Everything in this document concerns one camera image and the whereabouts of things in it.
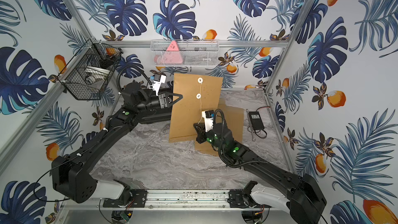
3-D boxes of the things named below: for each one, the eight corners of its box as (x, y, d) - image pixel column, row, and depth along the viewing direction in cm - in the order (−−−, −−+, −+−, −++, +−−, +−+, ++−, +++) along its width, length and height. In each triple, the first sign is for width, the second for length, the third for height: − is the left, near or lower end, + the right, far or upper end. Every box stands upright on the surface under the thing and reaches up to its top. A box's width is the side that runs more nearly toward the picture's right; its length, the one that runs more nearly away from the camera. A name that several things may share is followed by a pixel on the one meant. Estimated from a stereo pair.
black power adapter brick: (254, 130, 101) (255, 128, 99) (248, 113, 109) (249, 111, 107) (263, 129, 101) (265, 127, 99) (257, 113, 110) (258, 111, 108)
